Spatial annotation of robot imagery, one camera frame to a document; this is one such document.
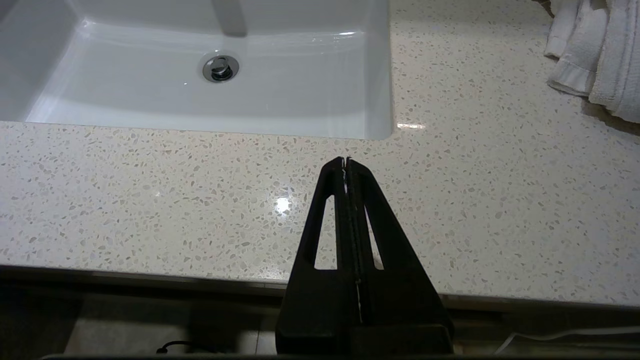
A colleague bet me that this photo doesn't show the chrome sink drain stopper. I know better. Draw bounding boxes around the chrome sink drain stopper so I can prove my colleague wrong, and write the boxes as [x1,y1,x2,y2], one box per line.
[201,53,241,84]

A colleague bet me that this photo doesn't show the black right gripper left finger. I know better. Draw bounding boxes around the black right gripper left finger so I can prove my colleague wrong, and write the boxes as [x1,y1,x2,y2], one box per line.
[274,156,362,354]

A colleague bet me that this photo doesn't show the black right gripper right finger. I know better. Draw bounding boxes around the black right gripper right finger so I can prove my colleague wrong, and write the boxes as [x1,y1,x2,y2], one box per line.
[345,156,456,354]

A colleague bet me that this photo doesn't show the black floor cable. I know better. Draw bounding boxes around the black floor cable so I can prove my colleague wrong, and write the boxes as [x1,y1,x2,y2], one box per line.
[155,339,222,356]

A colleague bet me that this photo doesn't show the white towel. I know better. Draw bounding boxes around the white towel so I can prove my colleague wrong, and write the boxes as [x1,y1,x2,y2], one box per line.
[543,0,640,125]

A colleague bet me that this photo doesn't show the white floor cable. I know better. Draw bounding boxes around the white floor cable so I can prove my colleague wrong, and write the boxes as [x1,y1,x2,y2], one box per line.
[494,326,640,356]

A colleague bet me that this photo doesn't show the white sink basin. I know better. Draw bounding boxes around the white sink basin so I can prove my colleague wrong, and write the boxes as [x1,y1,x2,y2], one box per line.
[0,0,395,141]

